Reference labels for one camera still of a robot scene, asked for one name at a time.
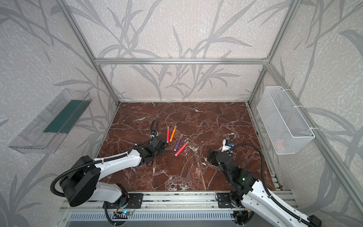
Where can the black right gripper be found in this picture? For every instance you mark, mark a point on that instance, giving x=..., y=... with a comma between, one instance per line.
x=215, y=156

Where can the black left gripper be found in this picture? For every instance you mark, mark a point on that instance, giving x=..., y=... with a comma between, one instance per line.
x=158, y=144

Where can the pink red marker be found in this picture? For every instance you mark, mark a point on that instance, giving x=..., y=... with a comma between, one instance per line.
x=182, y=148

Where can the orange highlighter marker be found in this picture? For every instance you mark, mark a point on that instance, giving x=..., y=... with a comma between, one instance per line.
x=173, y=134

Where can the purple marker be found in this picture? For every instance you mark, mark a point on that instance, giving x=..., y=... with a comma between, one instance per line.
x=178, y=142

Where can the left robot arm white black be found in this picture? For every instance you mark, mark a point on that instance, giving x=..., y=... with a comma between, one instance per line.
x=83, y=182

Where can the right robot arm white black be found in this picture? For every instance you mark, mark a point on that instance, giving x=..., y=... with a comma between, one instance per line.
x=251, y=193

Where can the green circuit board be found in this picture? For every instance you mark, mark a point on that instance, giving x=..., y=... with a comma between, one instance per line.
x=122, y=214

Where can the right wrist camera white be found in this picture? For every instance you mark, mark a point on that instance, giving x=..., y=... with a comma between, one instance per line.
x=227, y=145

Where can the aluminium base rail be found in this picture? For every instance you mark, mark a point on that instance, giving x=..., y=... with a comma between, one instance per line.
x=157, y=206

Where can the white wire mesh basket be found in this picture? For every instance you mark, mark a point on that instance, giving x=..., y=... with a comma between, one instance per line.
x=286, y=127

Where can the aluminium frame horizontal bar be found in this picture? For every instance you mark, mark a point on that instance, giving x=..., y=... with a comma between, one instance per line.
x=149, y=61

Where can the clear plastic wall bin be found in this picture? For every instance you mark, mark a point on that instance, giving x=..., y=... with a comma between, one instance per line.
x=49, y=129

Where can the aluminium frame corner post left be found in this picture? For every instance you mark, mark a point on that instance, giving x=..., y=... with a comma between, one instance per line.
x=66, y=12

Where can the aluminium frame corner post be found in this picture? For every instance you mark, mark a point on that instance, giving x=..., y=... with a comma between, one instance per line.
x=293, y=7
x=66, y=12

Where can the aluminium frame corner post right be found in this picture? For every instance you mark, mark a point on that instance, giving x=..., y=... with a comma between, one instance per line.
x=293, y=7

